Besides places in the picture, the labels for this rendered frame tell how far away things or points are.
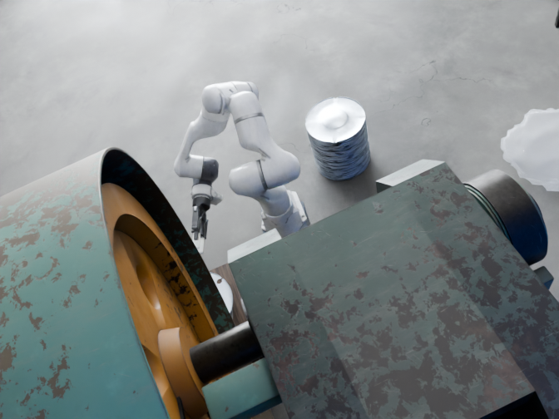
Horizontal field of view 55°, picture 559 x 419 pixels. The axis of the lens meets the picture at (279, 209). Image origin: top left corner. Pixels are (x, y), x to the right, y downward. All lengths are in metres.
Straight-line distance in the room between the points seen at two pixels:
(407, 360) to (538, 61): 2.70
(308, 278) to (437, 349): 0.21
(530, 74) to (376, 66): 0.83
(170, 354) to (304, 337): 0.26
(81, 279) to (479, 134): 2.50
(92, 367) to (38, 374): 0.06
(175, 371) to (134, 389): 0.33
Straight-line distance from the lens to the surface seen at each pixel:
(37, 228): 0.74
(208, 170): 2.22
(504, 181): 1.00
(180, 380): 0.93
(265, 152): 1.83
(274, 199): 1.92
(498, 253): 0.83
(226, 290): 2.14
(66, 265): 0.67
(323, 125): 2.61
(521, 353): 0.78
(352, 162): 2.68
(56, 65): 4.31
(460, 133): 2.93
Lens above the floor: 2.23
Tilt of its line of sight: 54 degrees down
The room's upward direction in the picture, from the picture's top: 22 degrees counter-clockwise
